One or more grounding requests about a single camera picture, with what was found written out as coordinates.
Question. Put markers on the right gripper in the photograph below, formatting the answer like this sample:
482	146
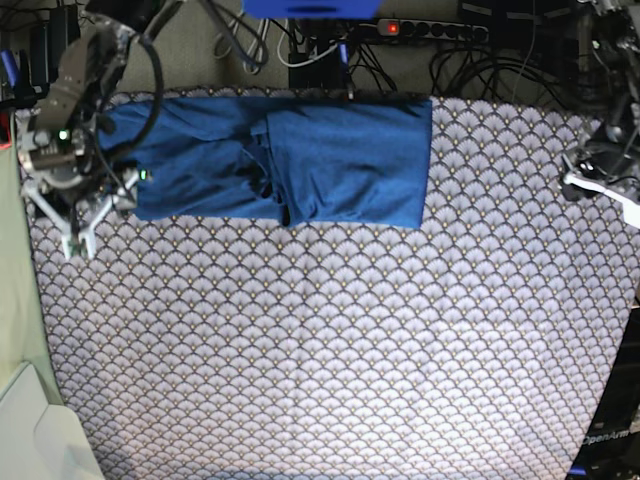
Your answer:
77	214

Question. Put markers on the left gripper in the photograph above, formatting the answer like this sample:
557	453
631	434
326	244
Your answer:
602	168

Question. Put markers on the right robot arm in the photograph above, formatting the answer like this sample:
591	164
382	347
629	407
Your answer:
71	179

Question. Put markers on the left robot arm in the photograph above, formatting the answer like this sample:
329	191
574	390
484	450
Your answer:
614	39

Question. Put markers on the light green cloth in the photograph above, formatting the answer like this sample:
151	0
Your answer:
23	336

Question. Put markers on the fan-patterned tablecloth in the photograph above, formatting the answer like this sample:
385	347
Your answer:
477	346

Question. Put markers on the white plastic bin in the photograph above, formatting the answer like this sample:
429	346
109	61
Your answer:
40	440

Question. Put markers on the black power strip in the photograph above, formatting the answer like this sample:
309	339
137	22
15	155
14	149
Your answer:
418	30

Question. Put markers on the black OpenArm case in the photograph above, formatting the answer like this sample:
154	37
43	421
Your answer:
610	449

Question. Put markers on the blue handled clamp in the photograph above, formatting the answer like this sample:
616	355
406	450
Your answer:
24	96

